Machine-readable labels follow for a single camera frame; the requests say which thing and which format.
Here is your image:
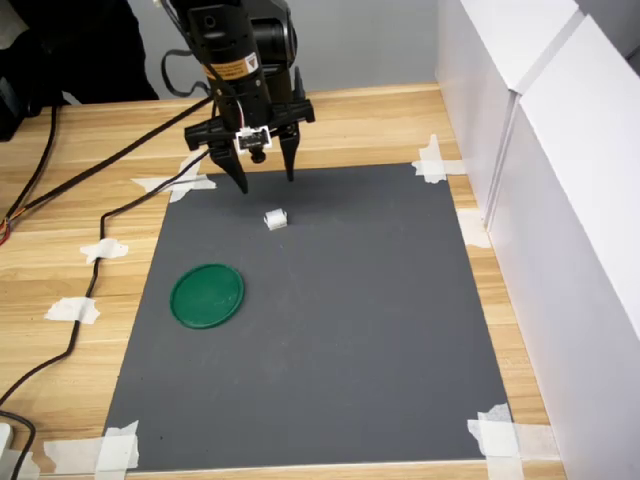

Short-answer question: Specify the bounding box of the long black cable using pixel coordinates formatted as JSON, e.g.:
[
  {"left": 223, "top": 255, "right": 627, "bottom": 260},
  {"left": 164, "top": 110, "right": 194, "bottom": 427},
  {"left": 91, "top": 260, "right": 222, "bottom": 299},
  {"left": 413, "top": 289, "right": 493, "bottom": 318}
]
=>
[{"left": 19, "top": 94, "right": 214, "bottom": 211}]

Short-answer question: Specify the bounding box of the taped black cable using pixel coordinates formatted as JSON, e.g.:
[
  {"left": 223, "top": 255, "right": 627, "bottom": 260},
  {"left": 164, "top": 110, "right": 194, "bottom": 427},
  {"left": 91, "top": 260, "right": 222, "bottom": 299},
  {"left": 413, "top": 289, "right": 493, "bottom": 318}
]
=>
[{"left": 0, "top": 149, "right": 211, "bottom": 406}]

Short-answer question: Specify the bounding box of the white masking tape piece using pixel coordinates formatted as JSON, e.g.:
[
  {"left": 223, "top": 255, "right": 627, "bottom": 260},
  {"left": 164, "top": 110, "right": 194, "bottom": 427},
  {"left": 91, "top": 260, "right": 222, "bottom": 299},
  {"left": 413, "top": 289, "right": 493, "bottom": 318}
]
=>
[
  {"left": 410, "top": 133, "right": 466, "bottom": 185},
  {"left": 43, "top": 296, "right": 101, "bottom": 325},
  {"left": 79, "top": 238, "right": 130, "bottom": 265},
  {"left": 42, "top": 419, "right": 141, "bottom": 474},
  {"left": 0, "top": 449, "right": 41, "bottom": 480},
  {"left": 457, "top": 209, "right": 494, "bottom": 249},
  {"left": 130, "top": 149, "right": 219, "bottom": 204},
  {"left": 467, "top": 402, "right": 561, "bottom": 480}
]

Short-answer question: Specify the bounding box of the black chair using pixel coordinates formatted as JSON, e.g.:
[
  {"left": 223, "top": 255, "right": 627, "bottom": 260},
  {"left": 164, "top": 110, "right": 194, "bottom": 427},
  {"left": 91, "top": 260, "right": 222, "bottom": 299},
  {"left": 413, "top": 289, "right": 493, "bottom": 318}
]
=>
[{"left": 0, "top": 0, "right": 160, "bottom": 142}]

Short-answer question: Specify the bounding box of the curved black cable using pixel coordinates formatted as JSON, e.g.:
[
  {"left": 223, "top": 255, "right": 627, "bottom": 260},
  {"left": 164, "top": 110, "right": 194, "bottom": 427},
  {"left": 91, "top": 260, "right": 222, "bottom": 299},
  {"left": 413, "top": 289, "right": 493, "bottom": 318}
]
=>
[{"left": 0, "top": 409, "right": 38, "bottom": 480}]

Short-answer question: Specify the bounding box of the small white plastic terminal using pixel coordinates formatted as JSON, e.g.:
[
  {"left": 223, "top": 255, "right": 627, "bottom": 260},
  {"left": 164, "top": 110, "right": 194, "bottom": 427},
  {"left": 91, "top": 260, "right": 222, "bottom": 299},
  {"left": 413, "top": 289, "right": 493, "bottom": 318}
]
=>
[{"left": 263, "top": 207, "right": 289, "bottom": 233}]

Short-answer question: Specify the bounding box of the black cable with coloured wires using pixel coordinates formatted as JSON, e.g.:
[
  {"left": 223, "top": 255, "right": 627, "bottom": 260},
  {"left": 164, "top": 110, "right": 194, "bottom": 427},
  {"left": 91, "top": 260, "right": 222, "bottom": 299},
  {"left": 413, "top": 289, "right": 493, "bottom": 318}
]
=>
[{"left": 0, "top": 104, "right": 59, "bottom": 246}]

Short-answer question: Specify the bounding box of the round green lid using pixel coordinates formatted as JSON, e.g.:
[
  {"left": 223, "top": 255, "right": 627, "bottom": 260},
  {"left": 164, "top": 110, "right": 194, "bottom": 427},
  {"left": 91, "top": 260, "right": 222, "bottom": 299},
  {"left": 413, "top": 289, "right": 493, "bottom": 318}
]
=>
[{"left": 169, "top": 263, "right": 246, "bottom": 330}]

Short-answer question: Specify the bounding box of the large white partition panel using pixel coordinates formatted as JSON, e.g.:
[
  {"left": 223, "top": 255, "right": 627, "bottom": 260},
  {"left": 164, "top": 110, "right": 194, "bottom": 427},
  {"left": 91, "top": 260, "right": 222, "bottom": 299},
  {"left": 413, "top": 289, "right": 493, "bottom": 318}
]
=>
[{"left": 487, "top": 14, "right": 640, "bottom": 480}]

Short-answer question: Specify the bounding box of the looped black cable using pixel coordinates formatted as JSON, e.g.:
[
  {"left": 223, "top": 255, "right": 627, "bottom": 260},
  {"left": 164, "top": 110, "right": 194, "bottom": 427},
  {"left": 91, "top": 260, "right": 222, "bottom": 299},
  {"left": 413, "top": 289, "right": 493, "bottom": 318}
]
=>
[{"left": 160, "top": 48, "right": 211, "bottom": 100}]

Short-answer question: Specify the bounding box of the dark grey mat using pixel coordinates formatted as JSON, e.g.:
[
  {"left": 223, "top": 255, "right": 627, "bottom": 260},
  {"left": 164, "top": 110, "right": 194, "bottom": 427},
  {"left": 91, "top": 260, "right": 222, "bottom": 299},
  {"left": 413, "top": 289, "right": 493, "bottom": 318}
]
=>
[{"left": 102, "top": 162, "right": 514, "bottom": 472}]

